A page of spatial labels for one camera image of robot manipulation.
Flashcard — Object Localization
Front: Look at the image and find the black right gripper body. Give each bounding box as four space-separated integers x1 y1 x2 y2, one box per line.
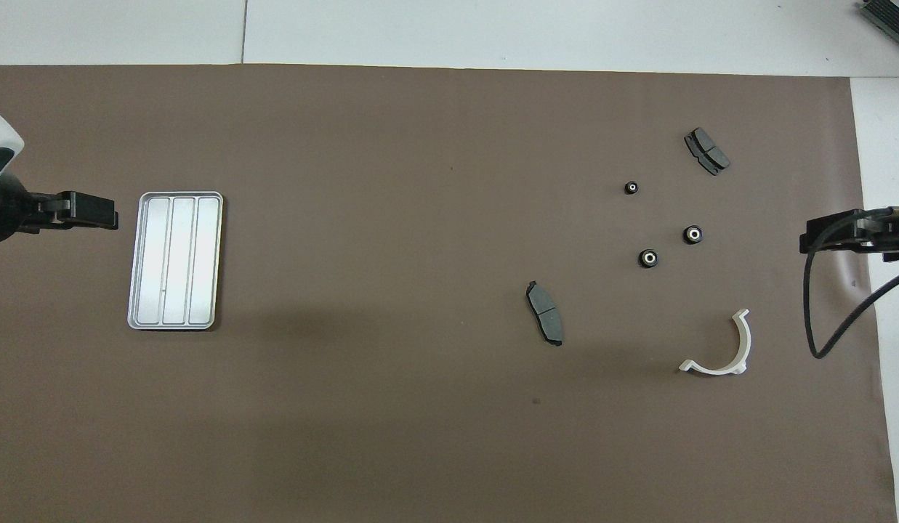
859 206 899 263

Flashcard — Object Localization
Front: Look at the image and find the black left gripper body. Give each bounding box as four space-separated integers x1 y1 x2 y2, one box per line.
0 174 62 245

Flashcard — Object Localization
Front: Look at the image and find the silver metal tray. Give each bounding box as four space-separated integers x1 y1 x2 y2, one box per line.
127 191 225 331

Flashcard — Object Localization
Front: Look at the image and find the short grey brake pad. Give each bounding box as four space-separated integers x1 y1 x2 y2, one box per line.
684 127 731 177

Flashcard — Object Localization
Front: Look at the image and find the grey ribbed device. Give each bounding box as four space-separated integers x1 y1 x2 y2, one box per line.
858 0 899 46

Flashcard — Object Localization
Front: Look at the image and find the long grey brake pad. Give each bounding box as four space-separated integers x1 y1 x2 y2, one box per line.
525 280 565 347

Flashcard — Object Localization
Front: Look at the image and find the brown table mat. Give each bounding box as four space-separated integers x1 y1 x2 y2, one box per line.
0 64 899 523

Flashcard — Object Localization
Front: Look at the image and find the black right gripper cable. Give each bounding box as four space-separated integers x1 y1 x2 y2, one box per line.
803 207 899 360

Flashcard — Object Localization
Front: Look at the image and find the white curved plastic bracket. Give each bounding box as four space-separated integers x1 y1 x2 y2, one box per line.
678 309 752 376

